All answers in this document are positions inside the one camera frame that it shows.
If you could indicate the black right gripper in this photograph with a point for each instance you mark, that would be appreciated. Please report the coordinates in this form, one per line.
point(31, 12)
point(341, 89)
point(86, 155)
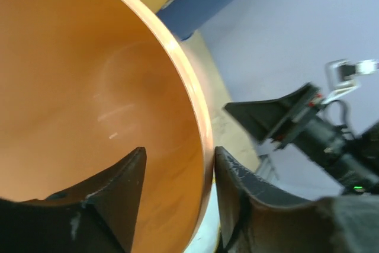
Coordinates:
point(292, 119)

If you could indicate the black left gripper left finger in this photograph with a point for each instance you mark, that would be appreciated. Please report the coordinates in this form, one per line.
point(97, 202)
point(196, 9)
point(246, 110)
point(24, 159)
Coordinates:
point(98, 214)

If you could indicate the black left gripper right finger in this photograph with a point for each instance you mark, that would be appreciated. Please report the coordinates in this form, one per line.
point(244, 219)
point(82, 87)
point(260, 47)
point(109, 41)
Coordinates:
point(256, 216)

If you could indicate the orange plastic bin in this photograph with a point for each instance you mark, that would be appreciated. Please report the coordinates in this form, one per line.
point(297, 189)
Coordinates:
point(84, 82)

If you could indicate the aluminium frame rail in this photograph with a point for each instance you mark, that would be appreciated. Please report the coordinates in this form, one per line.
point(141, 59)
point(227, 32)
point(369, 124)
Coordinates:
point(267, 170)

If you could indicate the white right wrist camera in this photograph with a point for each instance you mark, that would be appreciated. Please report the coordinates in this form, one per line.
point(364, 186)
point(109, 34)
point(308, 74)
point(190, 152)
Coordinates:
point(341, 76)

